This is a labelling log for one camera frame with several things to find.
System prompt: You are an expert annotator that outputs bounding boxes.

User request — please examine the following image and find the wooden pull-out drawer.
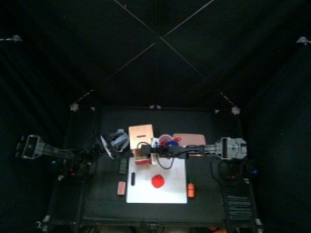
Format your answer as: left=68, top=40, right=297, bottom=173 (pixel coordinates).
left=133, top=149, right=157, bottom=167

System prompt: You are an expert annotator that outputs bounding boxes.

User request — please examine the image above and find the wooden drawer box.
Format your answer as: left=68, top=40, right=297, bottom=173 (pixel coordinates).
left=128, top=123, right=156, bottom=151

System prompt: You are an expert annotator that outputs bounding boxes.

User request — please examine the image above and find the red dough lump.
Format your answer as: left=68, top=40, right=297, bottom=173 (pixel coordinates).
left=150, top=174, right=166, bottom=189

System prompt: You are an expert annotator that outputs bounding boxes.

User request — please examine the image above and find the red plastic cup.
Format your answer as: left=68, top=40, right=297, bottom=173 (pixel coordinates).
left=157, top=134, right=176, bottom=147

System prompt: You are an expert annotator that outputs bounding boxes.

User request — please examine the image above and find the pink cutting board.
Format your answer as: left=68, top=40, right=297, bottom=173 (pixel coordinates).
left=170, top=133, right=208, bottom=148

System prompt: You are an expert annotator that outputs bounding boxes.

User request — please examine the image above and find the dark green block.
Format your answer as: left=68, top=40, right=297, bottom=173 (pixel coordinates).
left=117, top=157, right=128, bottom=176

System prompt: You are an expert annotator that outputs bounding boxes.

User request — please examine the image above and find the white work mat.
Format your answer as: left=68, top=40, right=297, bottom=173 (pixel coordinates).
left=125, top=156, right=189, bottom=205

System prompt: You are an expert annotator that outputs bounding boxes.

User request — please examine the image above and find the orange toy carrot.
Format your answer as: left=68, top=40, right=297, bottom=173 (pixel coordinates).
left=185, top=177, right=196, bottom=199

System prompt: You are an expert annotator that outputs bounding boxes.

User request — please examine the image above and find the pink rectangular block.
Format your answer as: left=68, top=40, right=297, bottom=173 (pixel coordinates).
left=116, top=180, right=128, bottom=197

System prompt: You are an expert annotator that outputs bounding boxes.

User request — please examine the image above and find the white printed label plate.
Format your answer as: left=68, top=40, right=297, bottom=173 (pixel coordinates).
left=224, top=194, right=253, bottom=222

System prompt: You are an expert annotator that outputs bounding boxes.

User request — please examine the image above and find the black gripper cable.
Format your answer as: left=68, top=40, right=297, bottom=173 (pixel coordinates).
left=154, top=154, right=176, bottom=170

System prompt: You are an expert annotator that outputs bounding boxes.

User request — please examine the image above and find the thin frame brace cord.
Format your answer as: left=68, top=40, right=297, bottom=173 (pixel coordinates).
left=110, top=0, right=237, bottom=107
left=74, top=0, right=214, bottom=105

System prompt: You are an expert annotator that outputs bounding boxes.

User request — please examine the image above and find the metal frame clamp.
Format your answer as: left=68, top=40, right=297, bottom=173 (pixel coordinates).
left=0, top=35, right=24, bottom=44
left=294, top=35, right=311, bottom=46

